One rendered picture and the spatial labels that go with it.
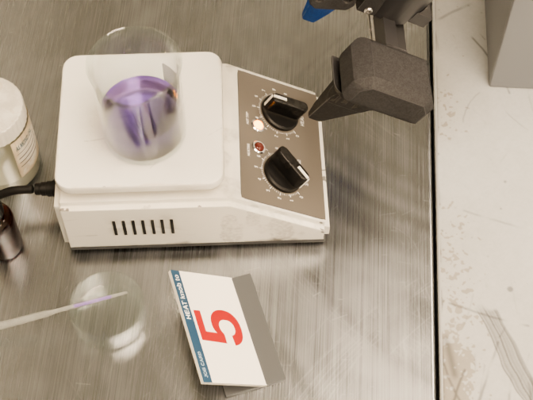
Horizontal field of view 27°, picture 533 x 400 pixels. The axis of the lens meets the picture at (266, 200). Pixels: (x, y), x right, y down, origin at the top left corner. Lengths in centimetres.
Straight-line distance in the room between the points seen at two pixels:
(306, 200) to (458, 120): 17
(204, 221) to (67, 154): 11
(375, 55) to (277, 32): 28
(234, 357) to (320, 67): 28
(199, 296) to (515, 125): 31
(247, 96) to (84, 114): 13
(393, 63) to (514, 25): 21
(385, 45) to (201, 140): 16
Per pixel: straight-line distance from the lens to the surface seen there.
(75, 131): 82
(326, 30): 98
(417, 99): 71
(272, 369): 80
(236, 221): 81
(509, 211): 89
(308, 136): 87
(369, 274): 85
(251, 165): 82
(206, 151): 79
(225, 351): 79
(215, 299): 81
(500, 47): 92
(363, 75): 69
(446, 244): 87
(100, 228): 82
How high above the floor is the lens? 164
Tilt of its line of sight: 58 degrees down
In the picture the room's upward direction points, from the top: straight up
